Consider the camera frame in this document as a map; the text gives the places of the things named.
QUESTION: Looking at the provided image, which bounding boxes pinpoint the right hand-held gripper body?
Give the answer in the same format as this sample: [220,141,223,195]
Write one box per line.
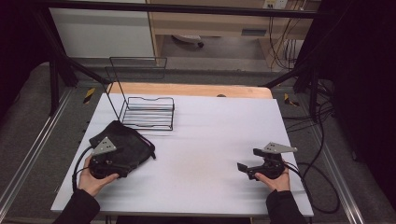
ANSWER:
[252,142,299,181]

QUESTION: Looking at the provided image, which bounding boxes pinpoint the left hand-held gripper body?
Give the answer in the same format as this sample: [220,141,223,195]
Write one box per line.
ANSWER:
[89,136,131,180]

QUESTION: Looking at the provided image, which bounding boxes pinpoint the black drawstring bag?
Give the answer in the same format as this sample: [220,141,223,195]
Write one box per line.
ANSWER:
[89,119,157,179]

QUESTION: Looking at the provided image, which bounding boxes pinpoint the black wire rack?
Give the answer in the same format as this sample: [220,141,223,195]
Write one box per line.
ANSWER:
[105,56,176,132]

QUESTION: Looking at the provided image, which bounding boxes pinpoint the person's right hand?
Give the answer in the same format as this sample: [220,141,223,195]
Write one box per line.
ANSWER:
[254,161,291,192]

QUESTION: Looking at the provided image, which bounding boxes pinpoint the person's left hand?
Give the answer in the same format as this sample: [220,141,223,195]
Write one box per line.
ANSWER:
[78,155,120,198]

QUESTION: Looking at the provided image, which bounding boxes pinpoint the wooden table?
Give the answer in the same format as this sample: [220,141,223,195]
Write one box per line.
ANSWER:
[106,81,274,100]

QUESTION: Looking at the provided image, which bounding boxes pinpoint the white cabinet panel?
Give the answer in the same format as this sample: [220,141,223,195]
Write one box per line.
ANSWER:
[49,7,156,59]

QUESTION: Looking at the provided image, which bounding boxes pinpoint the white chair base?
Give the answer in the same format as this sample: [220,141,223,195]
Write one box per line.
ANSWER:
[172,34,205,49]

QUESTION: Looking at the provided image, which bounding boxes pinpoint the light wooden desk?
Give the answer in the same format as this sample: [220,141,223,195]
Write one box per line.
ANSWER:
[146,0,321,67]

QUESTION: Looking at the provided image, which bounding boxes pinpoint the aluminium rail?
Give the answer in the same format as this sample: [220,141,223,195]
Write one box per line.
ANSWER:
[0,88,75,216]
[306,122,366,224]

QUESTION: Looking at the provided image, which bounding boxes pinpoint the black floor cables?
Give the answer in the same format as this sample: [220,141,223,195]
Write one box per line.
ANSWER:
[281,77,335,180]

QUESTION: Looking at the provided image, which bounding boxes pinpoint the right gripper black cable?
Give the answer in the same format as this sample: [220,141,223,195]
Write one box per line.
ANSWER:
[282,161,341,216]

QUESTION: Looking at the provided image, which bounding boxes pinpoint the hanging black cables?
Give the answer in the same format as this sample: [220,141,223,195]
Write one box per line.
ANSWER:
[268,15,301,71]

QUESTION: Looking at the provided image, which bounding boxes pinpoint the black metal frame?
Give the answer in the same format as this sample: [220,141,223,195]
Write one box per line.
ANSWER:
[31,0,332,122]

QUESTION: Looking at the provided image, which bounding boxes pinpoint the white wall socket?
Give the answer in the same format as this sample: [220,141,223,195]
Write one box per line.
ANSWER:
[262,0,290,10]

